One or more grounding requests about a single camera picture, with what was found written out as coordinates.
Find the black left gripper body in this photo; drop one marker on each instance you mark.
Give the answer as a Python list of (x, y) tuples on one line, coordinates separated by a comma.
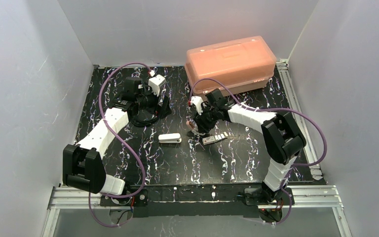
[(158, 103)]

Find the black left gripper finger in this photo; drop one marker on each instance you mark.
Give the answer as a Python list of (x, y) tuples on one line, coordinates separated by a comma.
[(158, 112), (165, 109)]

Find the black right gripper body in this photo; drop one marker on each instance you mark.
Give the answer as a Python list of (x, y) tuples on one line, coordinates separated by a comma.
[(201, 121)]

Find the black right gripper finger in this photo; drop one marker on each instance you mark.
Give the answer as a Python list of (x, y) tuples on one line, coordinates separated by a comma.
[(204, 128), (197, 127)]

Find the pink white small stapler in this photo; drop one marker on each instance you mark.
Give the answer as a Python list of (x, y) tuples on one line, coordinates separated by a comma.
[(191, 127)]

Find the white staples box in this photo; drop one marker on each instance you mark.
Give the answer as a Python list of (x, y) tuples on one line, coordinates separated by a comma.
[(214, 139)]

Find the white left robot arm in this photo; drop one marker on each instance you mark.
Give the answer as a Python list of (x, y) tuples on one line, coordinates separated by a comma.
[(82, 163)]

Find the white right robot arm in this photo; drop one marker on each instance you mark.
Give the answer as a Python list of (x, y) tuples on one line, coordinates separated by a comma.
[(283, 139)]

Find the pink plastic storage box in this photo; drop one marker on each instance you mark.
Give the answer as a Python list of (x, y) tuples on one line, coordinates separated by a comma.
[(234, 66)]

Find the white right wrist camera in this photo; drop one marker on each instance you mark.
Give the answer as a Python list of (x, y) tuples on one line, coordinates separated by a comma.
[(196, 101)]

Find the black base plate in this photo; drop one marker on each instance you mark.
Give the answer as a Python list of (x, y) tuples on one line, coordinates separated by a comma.
[(203, 200)]

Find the aluminium front rail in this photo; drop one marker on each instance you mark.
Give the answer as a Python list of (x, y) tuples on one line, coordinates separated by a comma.
[(305, 196)]

